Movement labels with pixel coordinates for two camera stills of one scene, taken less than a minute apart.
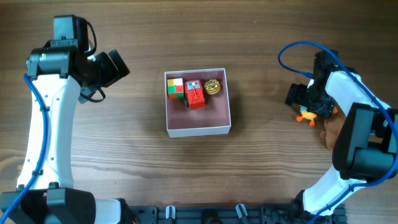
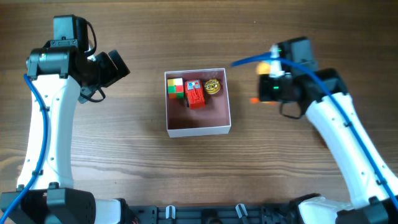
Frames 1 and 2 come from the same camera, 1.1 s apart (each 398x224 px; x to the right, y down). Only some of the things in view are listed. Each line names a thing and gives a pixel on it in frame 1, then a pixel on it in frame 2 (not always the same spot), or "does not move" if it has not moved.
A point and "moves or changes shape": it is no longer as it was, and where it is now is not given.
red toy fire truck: x=194 y=94 does not move
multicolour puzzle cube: x=175 y=89 does not move
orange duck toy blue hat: x=306 y=114 moves or changes shape
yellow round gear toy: x=212 y=86 does not move
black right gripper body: x=314 y=101 to x=270 y=89
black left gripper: x=112 y=71 does not move
